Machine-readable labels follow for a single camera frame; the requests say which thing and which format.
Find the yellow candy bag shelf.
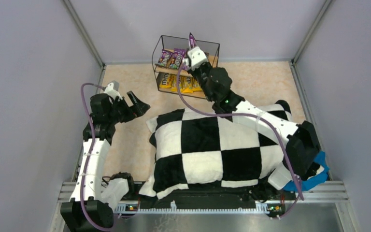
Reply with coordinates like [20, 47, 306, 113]
[159, 73, 173, 88]
[171, 74, 181, 92]

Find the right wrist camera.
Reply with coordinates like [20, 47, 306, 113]
[185, 46, 209, 71]

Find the purple candy bag shelf left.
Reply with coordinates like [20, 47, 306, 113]
[155, 49, 174, 68]

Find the purple candy bag shelf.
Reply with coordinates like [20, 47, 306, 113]
[169, 48, 185, 70]
[155, 49, 174, 68]

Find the yellow candy bag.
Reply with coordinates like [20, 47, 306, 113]
[191, 79, 202, 92]

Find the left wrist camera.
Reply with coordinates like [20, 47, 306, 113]
[104, 81, 122, 100]

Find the black wire wooden shelf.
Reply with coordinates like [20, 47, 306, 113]
[151, 35, 220, 94]

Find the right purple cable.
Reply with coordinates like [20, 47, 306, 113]
[176, 62, 304, 219]

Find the blue cloth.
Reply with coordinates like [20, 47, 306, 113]
[300, 151, 329, 191]

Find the yellow candy bag shelf left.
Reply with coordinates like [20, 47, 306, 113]
[159, 73, 173, 88]

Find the black white checkered pillow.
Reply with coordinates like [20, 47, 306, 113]
[139, 108, 284, 199]

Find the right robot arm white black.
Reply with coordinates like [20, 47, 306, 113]
[187, 62, 321, 193]

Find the purple brown candy bag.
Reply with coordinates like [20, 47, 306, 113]
[182, 48, 190, 71]

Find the yellow candy bag shelf right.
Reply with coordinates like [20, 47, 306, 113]
[171, 74, 181, 92]

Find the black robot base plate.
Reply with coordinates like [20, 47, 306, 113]
[121, 182, 292, 211]

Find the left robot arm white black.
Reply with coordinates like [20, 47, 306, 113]
[60, 90, 150, 232]

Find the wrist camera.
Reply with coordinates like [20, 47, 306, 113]
[185, 46, 209, 71]
[104, 81, 122, 100]

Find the purple candy bag shelf right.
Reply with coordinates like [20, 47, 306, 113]
[169, 48, 185, 70]

